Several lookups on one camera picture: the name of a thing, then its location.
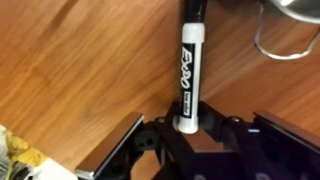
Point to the white black Expo marker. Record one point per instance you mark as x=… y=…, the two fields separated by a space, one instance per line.
x=193 y=36

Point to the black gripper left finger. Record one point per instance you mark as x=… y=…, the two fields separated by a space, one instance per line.
x=115 y=156

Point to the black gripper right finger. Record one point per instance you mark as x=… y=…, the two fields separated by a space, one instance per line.
x=267 y=148

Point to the silver metal pot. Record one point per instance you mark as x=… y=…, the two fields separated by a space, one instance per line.
x=278 y=20

